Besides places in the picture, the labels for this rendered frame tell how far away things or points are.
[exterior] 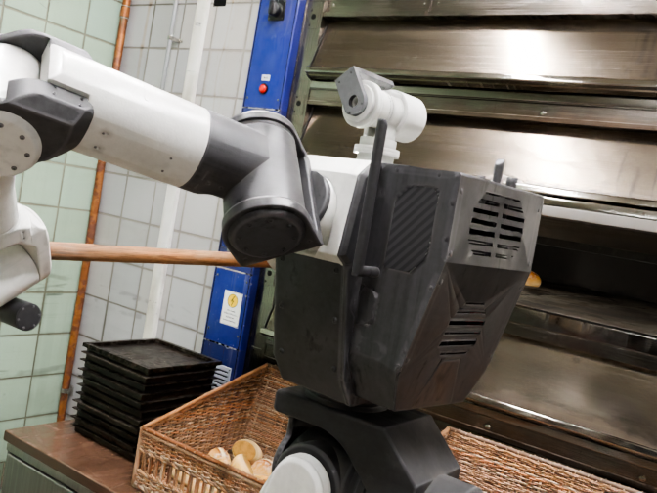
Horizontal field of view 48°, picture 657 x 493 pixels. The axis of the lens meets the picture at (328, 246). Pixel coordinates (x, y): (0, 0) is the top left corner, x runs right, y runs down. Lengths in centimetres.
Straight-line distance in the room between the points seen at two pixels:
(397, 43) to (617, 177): 72
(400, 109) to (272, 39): 134
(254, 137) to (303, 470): 43
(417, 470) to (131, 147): 51
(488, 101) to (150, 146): 130
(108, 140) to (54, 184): 200
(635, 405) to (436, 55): 100
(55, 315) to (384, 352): 210
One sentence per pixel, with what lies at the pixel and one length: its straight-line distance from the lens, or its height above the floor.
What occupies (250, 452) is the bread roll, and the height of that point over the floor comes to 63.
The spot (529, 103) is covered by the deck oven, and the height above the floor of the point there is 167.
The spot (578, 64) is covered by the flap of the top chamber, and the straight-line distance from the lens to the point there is 187.
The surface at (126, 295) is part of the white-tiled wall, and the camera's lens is 269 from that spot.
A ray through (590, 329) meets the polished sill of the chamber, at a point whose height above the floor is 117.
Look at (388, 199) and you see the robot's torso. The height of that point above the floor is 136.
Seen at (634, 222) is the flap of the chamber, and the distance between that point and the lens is 163.
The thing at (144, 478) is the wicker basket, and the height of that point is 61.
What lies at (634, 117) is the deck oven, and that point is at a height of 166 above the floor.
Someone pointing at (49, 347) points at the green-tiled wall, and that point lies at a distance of 287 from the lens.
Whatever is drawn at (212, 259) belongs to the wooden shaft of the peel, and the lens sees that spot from 150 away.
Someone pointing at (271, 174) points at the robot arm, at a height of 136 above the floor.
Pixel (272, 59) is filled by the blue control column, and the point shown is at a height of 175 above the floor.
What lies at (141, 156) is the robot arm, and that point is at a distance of 76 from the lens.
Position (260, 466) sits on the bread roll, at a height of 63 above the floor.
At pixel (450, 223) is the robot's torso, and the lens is 81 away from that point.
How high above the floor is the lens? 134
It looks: 3 degrees down
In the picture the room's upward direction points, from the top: 10 degrees clockwise
